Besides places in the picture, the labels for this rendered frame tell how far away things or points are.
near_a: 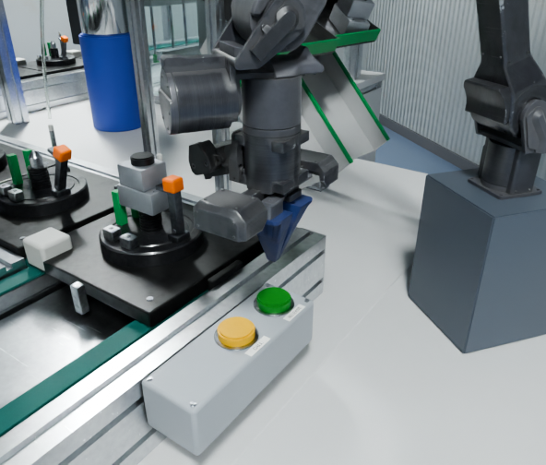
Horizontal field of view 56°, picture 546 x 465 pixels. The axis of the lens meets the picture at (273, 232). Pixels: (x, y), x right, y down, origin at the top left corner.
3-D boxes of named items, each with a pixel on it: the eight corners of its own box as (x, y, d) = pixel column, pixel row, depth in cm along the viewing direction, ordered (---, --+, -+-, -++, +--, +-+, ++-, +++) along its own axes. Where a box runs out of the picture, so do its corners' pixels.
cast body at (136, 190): (177, 205, 69) (172, 155, 66) (152, 217, 66) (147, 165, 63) (134, 191, 73) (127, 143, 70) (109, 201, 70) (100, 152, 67)
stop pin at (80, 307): (89, 310, 65) (84, 284, 63) (82, 315, 64) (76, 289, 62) (83, 306, 65) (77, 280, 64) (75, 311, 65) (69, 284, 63)
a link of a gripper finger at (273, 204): (318, 174, 56) (288, 168, 58) (271, 205, 49) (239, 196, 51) (318, 190, 57) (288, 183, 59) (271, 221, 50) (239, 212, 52)
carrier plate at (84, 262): (273, 243, 75) (273, 230, 74) (150, 327, 58) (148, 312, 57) (157, 203, 87) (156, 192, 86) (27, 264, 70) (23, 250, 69)
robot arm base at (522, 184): (543, 193, 64) (555, 147, 61) (499, 200, 62) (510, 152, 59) (504, 173, 70) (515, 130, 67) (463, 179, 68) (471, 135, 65)
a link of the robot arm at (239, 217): (344, 105, 55) (295, 99, 58) (239, 155, 42) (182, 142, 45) (339, 177, 59) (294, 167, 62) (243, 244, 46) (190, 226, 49)
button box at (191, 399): (313, 339, 64) (314, 298, 61) (197, 459, 48) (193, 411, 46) (267, 319, 67) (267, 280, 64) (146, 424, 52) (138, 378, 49)
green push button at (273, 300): (297, 307, 61) (297, 293, 60) (278, 324, 58) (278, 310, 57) (269, 296, 63) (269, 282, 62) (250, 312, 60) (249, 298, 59)
